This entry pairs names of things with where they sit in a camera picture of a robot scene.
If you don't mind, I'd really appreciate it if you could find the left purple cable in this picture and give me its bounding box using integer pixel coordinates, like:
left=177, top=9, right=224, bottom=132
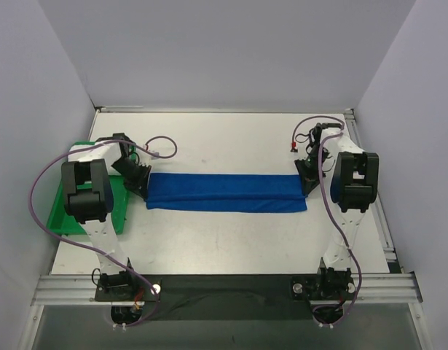
left=28, top=136, right=178, bottom=327

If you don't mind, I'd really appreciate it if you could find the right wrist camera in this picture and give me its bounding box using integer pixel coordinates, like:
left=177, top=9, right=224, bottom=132
left=290, top=136, right=310, bottom=153

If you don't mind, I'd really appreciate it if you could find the aluminium right rail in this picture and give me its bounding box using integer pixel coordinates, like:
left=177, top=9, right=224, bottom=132
left=343, top=109, right=404, bottom=273

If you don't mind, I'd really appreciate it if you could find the blue towel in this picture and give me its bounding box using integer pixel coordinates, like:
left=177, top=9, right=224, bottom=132
left=145, top=173, right=307, bottom=214

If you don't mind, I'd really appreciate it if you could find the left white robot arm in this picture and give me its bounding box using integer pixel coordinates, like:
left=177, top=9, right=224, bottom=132
left=61, top=133, right=152, bottom=300

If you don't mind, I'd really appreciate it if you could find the aluminium front rail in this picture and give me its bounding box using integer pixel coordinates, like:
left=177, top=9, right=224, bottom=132
left=31, top=273, right=423, bottom=306

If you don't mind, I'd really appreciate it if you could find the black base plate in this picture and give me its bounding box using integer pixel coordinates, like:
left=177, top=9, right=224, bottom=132
left=94, top=269, right=357, bottom=324

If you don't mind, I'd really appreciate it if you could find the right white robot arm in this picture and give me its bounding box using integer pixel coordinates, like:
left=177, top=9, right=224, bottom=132
left=294, top=122, right=380, bottom=299

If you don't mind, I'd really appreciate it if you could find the aluminium rail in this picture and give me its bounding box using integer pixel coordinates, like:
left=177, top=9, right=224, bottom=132
left=31, top=273, right=423, bottom=306
left=343, top=109, right=404, bottom=273

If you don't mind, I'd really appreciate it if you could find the rolled white towel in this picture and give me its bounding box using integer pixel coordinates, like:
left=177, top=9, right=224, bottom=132
left=67, top=143, right=115, bottom=168

